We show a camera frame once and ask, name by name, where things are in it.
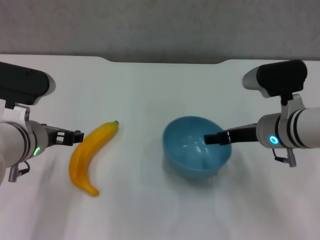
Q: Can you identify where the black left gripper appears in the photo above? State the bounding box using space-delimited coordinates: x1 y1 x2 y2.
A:
39 123 84 148

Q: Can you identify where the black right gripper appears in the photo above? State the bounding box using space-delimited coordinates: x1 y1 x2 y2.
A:
204 123 259 146

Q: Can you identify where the yellow plastic banana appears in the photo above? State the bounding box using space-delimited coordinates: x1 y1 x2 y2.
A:
68 120 120 198

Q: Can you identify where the blue plastic bowl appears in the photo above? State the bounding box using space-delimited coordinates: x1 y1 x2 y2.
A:
162 115 233 180

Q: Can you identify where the white left camera mount bracket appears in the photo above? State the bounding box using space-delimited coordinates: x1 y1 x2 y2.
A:
3 102 31 126

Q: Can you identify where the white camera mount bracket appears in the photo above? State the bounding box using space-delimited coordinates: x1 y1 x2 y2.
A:
281 93 306 116
3 102 31 126

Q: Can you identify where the grey left arm cable plug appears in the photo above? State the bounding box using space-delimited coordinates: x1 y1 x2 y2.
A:
8 161 31 183

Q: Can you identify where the grey arm cable plug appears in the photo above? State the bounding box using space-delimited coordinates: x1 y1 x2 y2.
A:
272 147 296 168
8 161 31 183

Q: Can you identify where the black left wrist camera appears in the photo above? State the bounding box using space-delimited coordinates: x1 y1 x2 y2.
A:
0 61 56 106

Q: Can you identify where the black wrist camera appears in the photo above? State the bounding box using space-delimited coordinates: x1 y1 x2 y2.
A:
241 59 308 100
0 61 56 106

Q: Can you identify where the grey right arm cable plug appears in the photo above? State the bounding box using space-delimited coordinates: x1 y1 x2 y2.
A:
272 147 296 168

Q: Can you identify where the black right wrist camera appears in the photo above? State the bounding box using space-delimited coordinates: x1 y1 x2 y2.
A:
241 59 308 100

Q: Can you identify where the white right camera mount bracket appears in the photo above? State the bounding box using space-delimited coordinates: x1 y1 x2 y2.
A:
281 93 306 116

